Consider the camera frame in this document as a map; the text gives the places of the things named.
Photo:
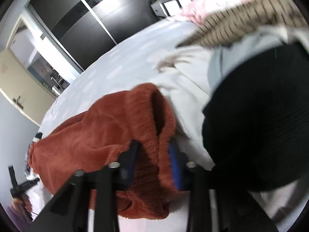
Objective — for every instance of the purple fuzzy clothing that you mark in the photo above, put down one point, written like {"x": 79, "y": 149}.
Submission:
{"x": 17, "y": 218}

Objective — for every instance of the white bedside shelf unit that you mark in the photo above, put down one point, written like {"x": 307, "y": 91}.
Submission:
{"x": 167, "y": 8}

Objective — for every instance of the person left hand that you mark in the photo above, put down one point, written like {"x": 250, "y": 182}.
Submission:
{"x": 25, "y": 202}

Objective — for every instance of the beige door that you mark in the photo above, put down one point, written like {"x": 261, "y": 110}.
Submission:
{"x": 18, "y": 84}

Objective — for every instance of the pink blanket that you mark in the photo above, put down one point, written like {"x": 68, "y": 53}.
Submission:
{"x": 198, "y": 10}

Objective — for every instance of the dark sliding wardrobe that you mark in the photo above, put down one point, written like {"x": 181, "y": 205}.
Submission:
{"x": 87, "y": 29}

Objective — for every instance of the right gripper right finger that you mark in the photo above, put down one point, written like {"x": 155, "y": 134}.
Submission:
{"x": 178, "y": 161}

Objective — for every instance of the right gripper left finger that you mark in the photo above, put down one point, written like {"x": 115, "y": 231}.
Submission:
{"x": 128, "y": 160}

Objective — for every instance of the striped beige garment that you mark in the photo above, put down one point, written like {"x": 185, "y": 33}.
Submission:
{"x": 230, "y": 25}

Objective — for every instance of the polka dot bed sheet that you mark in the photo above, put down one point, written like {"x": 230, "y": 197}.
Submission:
{"x": 126, "y": 65}

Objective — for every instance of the rust fleece sweater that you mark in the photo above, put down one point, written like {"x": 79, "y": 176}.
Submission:
{"x": 95, "y": 138}

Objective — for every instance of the grey white garment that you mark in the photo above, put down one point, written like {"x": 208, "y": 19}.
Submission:
{"x": 224, "y": 59}

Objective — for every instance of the black garment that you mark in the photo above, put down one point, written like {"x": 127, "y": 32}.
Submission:
{"x": 256, "y": 123}

